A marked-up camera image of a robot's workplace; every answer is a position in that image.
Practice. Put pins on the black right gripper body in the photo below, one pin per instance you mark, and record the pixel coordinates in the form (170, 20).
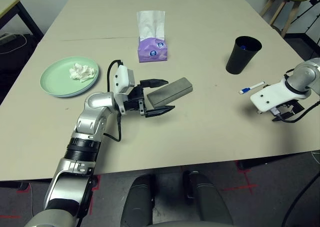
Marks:
(291, 109)

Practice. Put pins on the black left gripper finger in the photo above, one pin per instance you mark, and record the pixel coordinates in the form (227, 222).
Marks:
(155, 83)
(160, 111)

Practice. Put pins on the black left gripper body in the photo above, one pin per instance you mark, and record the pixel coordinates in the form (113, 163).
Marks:
(135, 99)

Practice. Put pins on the grey glasses case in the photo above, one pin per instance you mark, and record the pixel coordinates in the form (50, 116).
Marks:
(170, 92)

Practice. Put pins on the white pen with blue cap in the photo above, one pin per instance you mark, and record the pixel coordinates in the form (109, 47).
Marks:
(252, 87)

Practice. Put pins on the white tissue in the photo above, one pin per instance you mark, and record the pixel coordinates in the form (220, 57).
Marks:
(80, 72)

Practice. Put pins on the green plate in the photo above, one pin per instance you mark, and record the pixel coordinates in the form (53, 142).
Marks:
(55, 77)

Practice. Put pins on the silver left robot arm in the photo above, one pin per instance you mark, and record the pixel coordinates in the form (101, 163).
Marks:
(97, 102)

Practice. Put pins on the purple tissue pack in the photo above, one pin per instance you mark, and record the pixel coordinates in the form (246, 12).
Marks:
(151, 53)

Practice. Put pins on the black cup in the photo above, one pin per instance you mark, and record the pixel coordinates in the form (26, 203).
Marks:
(237, 63)

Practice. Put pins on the blue capped pen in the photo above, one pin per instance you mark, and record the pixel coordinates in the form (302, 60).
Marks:
(242, 47)

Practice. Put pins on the dark grey left robot leg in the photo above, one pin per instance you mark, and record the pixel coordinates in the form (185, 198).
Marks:
(138, 202)

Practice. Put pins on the dark grey robot leg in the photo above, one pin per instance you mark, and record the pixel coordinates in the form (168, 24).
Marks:
(205, 202)
(138, 202)

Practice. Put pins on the dark grey right robot leg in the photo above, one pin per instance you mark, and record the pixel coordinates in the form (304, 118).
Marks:
(205, 202)

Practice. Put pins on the grey power strip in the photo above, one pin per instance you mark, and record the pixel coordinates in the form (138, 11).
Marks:
(6, 38)

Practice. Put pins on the beige side table black legs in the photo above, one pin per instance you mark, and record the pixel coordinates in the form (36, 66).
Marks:
(7, 4)

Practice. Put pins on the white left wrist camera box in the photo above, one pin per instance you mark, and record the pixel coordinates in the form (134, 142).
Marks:
(122, 77)

